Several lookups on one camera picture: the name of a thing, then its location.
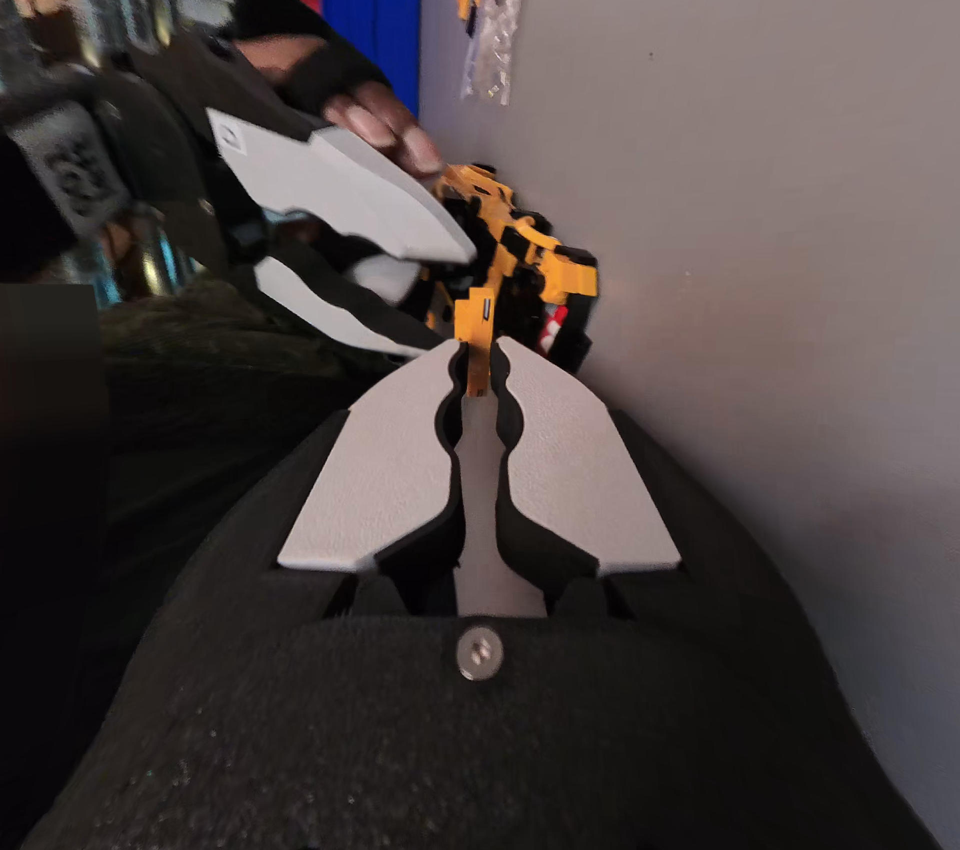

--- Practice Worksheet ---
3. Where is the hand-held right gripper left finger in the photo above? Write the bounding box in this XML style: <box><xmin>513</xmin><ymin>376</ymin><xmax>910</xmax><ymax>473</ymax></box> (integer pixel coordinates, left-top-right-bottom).
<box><xmin>277</xmin><ymin>338</ymin><xmax>466</xmax><ymax>575</ymax></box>

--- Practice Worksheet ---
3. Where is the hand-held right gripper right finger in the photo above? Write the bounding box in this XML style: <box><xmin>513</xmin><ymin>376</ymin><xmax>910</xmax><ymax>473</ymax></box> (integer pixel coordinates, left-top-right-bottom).
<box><xmin>491</xmin><ymin>336</ymin><xmax>682</xmax><ymax>589</ymax></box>

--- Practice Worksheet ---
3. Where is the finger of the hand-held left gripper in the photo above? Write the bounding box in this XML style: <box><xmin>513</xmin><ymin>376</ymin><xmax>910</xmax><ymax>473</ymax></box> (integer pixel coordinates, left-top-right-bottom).
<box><xmin>206</xmin><ymin>108</ymin><xmax>477</xmax><ymax>265</ymax></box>
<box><xmin>253</xmin><ymin>256</ymin><xmax>445</xmax><ymax>358</ymax></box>

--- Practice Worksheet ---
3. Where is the yellow lego bumper assembly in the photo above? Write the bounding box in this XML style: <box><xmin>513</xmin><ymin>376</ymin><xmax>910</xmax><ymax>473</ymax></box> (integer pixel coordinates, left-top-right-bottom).
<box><xmin>452</xmin><ymin>286</ymin><xmax>498</xmax><ymax>400</ymax></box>

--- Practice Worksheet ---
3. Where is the yellow lego car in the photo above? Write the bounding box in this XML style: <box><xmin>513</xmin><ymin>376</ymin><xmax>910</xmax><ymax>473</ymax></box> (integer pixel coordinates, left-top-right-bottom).
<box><xmin>420</xmin><ymin>162</ymin><xmax>601</xmax><ymax>375</ymax></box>

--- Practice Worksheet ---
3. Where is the person's left forearm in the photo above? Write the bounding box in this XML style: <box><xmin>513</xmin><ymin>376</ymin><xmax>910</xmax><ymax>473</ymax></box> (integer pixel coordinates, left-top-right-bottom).
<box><xmin>217</xmin><ymin>0</ymin><xmax>335</xmax><ymax>45</ymax></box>

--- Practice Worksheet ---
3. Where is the person's left hand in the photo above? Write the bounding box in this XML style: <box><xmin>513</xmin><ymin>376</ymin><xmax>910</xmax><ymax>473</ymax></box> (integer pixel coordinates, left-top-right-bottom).
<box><xmin>234</xmin><ymin>36</ymin><xmax>445</xmax><ymax>180</ymax></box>

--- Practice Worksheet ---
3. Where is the clear plastic bag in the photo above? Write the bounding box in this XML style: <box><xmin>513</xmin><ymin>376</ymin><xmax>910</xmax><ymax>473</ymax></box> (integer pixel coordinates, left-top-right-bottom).
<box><xmin>459</xmin><ymin>0</ymin><xmax>538</xmax><ymax>107</ymax></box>

